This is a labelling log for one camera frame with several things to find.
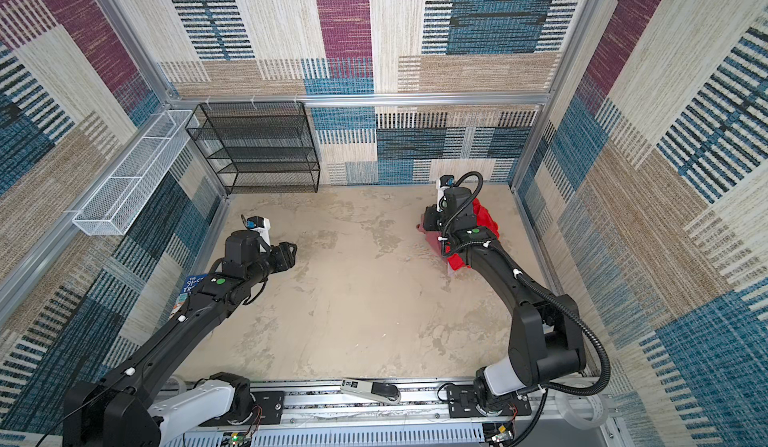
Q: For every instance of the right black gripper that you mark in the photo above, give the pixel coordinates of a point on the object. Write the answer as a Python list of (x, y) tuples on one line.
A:
[(430, 213)]

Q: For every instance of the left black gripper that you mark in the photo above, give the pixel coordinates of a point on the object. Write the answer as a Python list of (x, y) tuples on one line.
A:
[(285, 259)]

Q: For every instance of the maroon cloth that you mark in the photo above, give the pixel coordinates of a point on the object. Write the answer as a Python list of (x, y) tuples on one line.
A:
[(434, 240)]

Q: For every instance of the red cloth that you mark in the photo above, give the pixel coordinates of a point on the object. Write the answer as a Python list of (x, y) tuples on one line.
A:
[(485, 226)]

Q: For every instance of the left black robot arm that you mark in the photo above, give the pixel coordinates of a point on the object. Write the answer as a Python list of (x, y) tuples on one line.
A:
[(120, 409)]

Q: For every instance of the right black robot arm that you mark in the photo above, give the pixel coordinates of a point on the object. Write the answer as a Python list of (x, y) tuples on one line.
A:
[(550, 346)]

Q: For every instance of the grey handheld scanner device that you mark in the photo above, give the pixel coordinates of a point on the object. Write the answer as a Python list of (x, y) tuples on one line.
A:
[(376, 391)]

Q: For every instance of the left clear tape roll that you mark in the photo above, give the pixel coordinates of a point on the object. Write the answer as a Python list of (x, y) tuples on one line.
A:
[(175, 385)]

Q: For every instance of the clear tape roll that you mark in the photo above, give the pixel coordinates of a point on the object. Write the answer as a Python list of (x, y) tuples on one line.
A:
[(583, 412), (175, 385)]

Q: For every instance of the right clear tape roll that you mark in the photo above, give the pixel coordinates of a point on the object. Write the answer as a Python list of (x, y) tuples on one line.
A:
[(583, 412)]

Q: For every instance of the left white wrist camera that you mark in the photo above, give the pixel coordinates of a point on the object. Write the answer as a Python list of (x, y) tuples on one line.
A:
[(259, 224)]

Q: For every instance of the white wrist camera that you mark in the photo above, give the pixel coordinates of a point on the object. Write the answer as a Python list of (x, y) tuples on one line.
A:
[(442, 184), (259, 224)]

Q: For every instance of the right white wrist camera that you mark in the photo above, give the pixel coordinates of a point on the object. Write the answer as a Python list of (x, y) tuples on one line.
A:
[(442, 184)]

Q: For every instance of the black wire shelf rack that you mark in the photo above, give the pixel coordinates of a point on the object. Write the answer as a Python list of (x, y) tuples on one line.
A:
[(257, 147)]

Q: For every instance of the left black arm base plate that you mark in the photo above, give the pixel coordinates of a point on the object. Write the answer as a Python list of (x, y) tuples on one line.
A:
[(265, 408)]

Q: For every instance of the aluminium front rail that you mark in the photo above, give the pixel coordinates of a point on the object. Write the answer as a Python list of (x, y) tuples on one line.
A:
[(317, 413)]

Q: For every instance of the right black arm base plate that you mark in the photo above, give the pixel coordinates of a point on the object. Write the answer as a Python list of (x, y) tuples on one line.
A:
[(463, 402)]

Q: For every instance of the white wire mesh basket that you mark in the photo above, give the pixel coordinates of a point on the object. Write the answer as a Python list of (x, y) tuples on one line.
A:
[(113, 208)]

